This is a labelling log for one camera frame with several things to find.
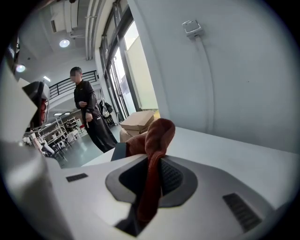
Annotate red-brown cloth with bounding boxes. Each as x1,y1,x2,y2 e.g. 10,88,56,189
126,118,176,223

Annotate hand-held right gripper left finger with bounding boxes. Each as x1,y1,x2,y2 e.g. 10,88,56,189
45,153,149,240

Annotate glass window wall dark frame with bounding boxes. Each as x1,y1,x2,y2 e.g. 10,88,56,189
99,0,160,124

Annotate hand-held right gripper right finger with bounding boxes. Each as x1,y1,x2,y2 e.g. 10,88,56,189
140,155,276,240

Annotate white ceiling air unit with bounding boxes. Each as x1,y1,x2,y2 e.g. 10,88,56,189
50,0,79,34

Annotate hanging black white bags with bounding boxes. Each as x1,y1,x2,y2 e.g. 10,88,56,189
97,99,115,126

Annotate black metal railing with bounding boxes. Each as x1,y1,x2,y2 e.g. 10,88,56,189
49,70,98,100

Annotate large cardboard box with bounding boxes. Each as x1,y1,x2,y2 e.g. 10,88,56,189
119,128,146,143

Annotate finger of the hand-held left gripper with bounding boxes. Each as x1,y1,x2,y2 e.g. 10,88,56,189
22,81,51,132

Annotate flat cardboard box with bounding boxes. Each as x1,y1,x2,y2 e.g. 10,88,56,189
120,110,156,132

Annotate white ceiling pipes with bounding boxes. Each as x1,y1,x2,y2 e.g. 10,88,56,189
84,0,104,61

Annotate white metal shelf rack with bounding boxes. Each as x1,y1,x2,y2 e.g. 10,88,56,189
38,116,78,151

